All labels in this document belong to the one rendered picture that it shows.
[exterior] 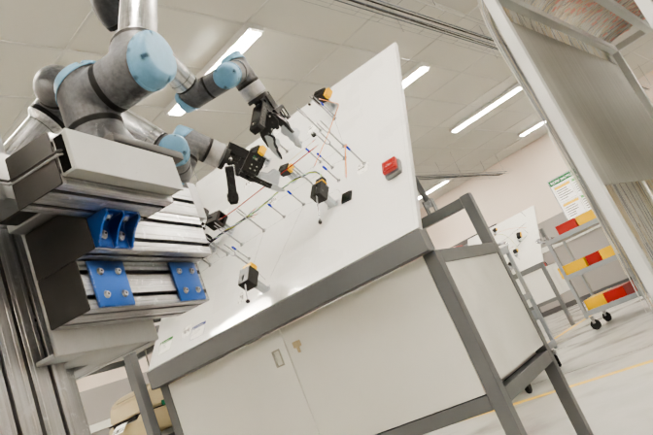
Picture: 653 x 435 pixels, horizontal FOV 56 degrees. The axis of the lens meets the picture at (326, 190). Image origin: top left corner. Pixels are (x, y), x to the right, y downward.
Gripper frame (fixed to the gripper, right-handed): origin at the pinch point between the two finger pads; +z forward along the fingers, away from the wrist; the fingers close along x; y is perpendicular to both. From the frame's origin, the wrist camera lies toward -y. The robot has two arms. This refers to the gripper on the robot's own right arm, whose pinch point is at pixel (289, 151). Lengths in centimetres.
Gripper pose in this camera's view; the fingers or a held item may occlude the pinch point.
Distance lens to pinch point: 197.4
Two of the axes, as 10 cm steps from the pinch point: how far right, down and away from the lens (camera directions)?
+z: 5.4, 8.2, 1.8
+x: -7.6, 3.9, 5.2
